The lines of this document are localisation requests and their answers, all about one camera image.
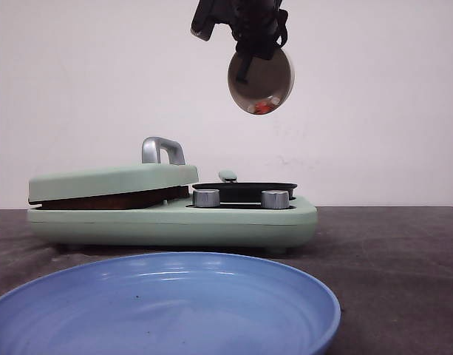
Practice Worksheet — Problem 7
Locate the left silver control knob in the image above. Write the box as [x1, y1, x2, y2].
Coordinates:
[192, 189, 221, 208]

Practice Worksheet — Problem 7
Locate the pink shrimp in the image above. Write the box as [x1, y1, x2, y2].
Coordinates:
[247, 96, 281, 114]
[253, 101, 275, 115]

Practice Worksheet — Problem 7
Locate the blue round plate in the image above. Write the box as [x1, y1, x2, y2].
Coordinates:
[0, 252, 341, 354]

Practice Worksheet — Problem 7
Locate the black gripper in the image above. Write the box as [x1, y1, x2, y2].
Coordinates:
[231, 0, 288, 84]

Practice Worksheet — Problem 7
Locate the white bread slice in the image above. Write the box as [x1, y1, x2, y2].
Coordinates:
[31, 186, 189, 210]

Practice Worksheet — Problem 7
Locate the mint green breakfast maker base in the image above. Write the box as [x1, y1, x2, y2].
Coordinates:
[27, 197, 318, 249]

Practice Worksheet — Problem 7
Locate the black round frying pan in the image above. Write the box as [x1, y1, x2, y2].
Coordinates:
[192, 170, 298, 203]

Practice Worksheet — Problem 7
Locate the right silver control knob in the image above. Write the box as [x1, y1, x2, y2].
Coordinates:
[261, 190, 290, 209]

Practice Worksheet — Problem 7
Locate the beige ribbed bowl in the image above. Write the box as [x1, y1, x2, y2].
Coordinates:
[228, 49, 295, 115]

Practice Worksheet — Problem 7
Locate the breakfast maker hinged lid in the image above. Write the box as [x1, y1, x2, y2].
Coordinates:
[28, 137, 199, 205]

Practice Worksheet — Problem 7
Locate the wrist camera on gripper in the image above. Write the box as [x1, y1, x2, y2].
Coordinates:
[191, 0, 215, 41]

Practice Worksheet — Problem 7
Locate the silver control knob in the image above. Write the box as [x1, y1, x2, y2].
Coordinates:
[261, 190, 290, 209]
[192, 189, 221, 208]

